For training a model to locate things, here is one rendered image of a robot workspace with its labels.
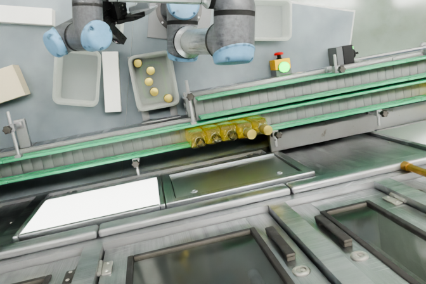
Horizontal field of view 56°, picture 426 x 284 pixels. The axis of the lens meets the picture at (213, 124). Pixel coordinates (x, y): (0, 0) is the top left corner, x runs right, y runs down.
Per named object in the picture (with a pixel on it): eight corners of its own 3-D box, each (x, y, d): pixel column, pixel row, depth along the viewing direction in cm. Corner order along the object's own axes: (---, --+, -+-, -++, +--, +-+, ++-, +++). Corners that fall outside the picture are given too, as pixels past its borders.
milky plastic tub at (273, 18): (235, 0, 170) (239, -3, 162) (285, 2, 174) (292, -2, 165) (235, 42, 172) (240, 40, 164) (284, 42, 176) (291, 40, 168)
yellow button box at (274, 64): (271, 76, 176) (276, 76, 168) (268, 59, 174) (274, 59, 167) (286, 73, 177) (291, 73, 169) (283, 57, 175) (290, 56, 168)
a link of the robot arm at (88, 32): (87, 4, 95) (61, 7, 101) (89, 51, 97) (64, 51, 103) (113, 7, 101) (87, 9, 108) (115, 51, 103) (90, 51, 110)
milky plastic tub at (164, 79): (137, 110, 167) (137, 112, 159) (127, 57, 164) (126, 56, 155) (178, 103, 170) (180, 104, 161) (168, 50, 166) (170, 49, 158)
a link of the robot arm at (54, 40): (66, 59, 104) (49, 59, 110) (97, 42, 111) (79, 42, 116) (52, 32, 100) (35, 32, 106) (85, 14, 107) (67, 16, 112)
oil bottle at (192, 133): (186, 140, 160) (192, 150, 139) (183, 126, 159) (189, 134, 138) (200, 137, 160) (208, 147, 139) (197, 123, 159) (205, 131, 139)
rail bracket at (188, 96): (187, 122, 158) (191, 126, 146) (180, 80, 156) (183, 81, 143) (195, 121, 159) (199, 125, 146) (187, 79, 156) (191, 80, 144)
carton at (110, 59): (106, 111, 165) (105, 112, 160) (103, 52, 162) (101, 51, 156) (121, 110, 166) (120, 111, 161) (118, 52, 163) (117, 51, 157)
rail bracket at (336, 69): (322, 73, 166) (338, 73, 153) (321, 56, 165) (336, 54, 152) (331, 71, 167) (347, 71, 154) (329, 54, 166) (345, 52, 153)
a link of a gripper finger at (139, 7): (157, -6, 119) (127, 0, 117) (160, 12, 123) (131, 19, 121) (154, -10, 121) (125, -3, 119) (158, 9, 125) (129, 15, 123)
